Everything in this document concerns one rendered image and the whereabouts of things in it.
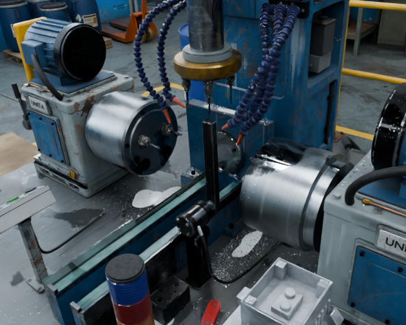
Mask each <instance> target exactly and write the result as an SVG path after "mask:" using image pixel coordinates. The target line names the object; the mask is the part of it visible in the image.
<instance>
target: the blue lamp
mask: <svg viewBox="0 0 406 325"><path fill-rule="evenodd" d="M106 279H107V282H108V287H109V290H110V296H111V299H112V300H113V301H114V302H116V303H117V304H120V305H125V306H127V305H132V304H136V303H138V302H140V301H141V300H142V299H143V298H145V296H146V295H147V293H148V290H149V286H148V279H147V275H146V267H145V269H144V272H143V273H142V275H141V276H140V277H139V278H138V279H136V280H135V281H133V282H130V283H127V284H117V283H115V282H112V281H110V280H109V279H108V278H106Z"/></svg>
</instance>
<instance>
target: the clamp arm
mask: <svg viewBox="0 0 406 325"><path fill-rule="evenodd" d="M202 134H203V145H204V166H205V177H206V198H207V203H208V204H209V203H211V204H210V205H211V206H214V207H212V211H213V212H215V213H216V212H218V211H219V210H220V194H219V178H218V148H217V122H216V121H214V120H212V119H208V118H207V119H204V120H203V121H202Z"/></svg>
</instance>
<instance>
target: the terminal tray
mask: <svg viewBox="0 0 406 325"><path fill-rule="evenodd" d="M279 262H283V263H284V265H283V266H281V265H279ZM321 281H324V282H325V285H321V284H320V282H321ZM332 287H333V282H332V281H330V280H328V279H325V278H323V277H321V276H319V275H317V274H315V273H312V272H310V271H308V270H305V269H303V268H301V267H299V266H297V265H295V264H293V263H290V262H288V261H286V260H283V259H281V258H280V257H279V258H277V260H276V261H275V262H274V263H273V264H272V265H271V267H270V268H269V269H268V270H267V271H266V272H265V273H264V274H263V276H262V277H261V278H260V279H259V281H258V282H257V283H256V284H255V285H254V286H253V287H252V288H251V290H250V291H249V292H248V293H247V295H246V296H245V297H244V298H243V299H242V300H241V301H240V318H241V325H246V324H247V323H248V324H249V325H292V322H293V321H296V322H297V323H298V325H322V322H323V321H324V322H325V317H326V313H328V312H329V307H330V302H331V292H332ZM248 298H253V302H249V301H248Z"/></svg>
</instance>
